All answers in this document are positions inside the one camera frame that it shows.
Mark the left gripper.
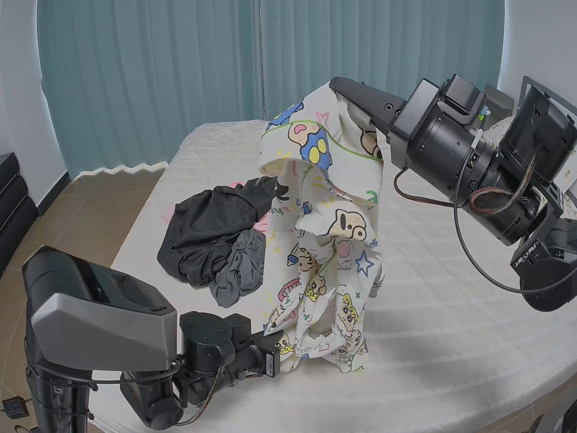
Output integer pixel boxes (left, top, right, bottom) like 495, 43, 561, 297
243, 338, 280, 380

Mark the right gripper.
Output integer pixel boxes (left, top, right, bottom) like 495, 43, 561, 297
330, 77, 496, 197

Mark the white printed pyjama top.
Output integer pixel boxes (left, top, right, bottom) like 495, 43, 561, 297
259, 81, 386, 373

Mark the blue-green curtain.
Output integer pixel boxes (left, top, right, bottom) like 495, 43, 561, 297
38, 0, 267, 179
259, 0, 505, 123

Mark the dark grey garment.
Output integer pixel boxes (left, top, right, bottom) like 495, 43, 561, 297
208, 230, 267, 308

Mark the grey bedside table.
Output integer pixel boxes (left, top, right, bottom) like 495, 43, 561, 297
484, 84, 515, 117

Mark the pink garment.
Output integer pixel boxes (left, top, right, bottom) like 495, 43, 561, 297
159, 180, 273, 238

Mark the black garment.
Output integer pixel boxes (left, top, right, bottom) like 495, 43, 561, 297
157, 176, 282, 287

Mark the bed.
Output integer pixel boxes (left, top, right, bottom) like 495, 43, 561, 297
88, 120, 577, 433

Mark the white printed pillow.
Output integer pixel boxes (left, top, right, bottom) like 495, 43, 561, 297
484, 115, 577, 219

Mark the small black box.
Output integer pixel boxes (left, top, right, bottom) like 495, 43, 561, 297
2, 395, 29, 419

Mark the dark grey chest of drawers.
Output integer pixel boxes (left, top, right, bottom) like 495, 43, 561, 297
0, 152, 37, 278

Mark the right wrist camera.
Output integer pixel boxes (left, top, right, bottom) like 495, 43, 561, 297
439, 74, 491, 131

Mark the black cable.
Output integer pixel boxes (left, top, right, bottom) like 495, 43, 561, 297
394, 170, 542, 294

